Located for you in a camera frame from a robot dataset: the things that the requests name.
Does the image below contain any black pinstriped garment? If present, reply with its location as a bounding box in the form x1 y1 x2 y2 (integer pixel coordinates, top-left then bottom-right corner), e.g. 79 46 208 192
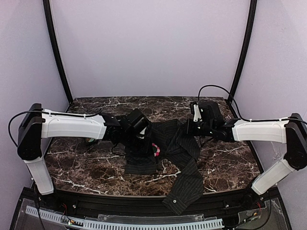
125 119 203 215

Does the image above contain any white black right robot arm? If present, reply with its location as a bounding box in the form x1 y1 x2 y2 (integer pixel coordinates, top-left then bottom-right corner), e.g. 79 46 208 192
186 101 307 195

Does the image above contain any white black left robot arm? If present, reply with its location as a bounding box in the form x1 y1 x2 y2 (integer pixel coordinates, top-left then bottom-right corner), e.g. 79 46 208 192
10 103 156 196

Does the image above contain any pink white beaded brooch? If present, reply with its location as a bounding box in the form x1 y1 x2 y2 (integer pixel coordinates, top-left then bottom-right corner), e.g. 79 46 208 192
152 143 161 157

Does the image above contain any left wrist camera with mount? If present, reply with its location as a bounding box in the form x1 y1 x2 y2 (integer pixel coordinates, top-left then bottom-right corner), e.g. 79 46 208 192
137 125 152 139

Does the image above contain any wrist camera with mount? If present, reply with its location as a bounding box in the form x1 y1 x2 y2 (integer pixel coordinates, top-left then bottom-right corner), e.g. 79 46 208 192
137 125 152 139
190 102 202 122

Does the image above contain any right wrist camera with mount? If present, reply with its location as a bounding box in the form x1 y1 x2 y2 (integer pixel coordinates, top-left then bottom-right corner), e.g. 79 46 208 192
190 102 202 122

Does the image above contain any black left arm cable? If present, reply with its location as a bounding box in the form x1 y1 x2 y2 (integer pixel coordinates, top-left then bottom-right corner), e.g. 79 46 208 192
111 141 128 156

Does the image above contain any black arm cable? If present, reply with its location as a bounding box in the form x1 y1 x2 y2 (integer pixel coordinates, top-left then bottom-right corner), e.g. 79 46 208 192
198 84 252 122
111 141 128 156

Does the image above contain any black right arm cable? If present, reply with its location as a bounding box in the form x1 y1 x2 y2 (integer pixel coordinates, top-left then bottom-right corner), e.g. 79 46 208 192
198 84 252 122

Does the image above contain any black front frame rail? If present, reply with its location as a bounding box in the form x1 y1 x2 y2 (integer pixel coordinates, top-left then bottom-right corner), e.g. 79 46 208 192
57 189 256 217

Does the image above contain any white slotted cable duct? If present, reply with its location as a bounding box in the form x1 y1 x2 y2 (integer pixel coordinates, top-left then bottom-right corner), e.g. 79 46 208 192
24 205 224 230

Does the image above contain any black right corner frame post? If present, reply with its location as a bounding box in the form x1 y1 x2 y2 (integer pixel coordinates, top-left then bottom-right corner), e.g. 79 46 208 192
227 0 258 103

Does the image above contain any black corner frame post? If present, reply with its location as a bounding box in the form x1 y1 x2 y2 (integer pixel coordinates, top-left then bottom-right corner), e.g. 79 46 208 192
227 0 258 103
42 0 73 103

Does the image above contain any black left corner frame post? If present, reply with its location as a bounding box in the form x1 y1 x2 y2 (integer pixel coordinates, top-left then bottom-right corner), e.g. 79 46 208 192
42 0 73 103

